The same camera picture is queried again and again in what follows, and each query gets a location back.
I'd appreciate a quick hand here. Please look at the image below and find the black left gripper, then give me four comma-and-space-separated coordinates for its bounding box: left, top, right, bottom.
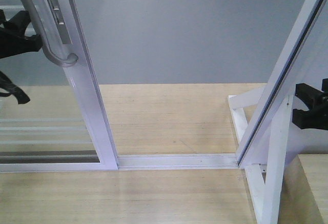
1, 10, 42, 58

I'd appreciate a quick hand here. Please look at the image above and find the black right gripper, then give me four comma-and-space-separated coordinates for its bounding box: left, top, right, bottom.
292, 78, 327, 131

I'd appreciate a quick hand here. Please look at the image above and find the grey door handle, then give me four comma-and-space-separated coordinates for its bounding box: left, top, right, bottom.
21, 0, 78, 67

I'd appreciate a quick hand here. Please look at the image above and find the white framed transparent sliding door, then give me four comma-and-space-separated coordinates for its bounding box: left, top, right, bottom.
1, 0, 118, 172

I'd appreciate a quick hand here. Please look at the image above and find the metal door lock plate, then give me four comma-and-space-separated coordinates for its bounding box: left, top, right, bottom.
47, 0, 72, 45

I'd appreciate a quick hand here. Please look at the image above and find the aluminium door floor track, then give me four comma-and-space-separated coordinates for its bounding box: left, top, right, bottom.
118, 153, 238, 170

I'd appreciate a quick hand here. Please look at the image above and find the white diagonal support brace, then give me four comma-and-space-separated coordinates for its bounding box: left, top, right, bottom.
228, 86, 265, 223

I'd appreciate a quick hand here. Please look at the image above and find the black strap cable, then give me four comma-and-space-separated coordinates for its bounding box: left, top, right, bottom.
0, 70, 31, 105

